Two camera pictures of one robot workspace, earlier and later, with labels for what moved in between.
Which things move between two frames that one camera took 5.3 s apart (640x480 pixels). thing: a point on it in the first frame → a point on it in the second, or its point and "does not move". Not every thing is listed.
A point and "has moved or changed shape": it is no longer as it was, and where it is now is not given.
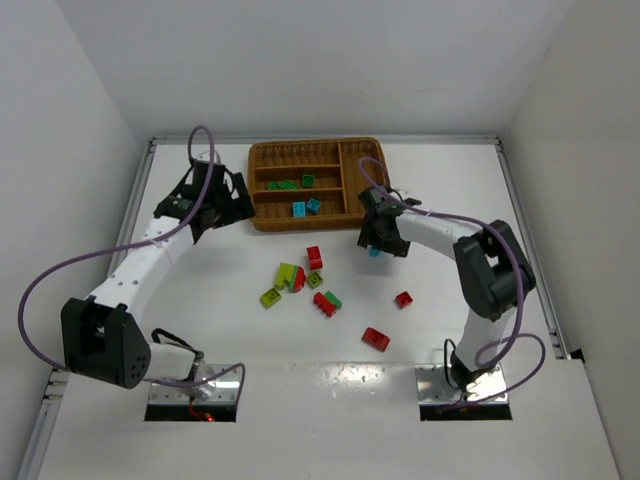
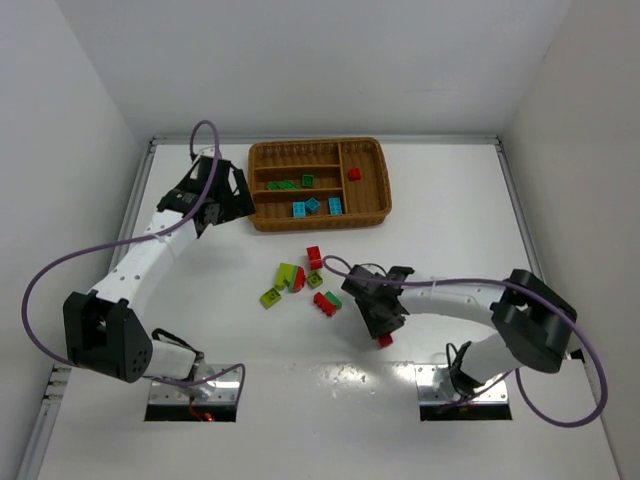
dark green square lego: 308,180 does not move
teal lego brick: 299,210 does not move
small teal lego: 313,205 does not move
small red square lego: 403,299 has moved or changed shape
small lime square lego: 314,279 does not move
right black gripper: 382,240 → 380,320
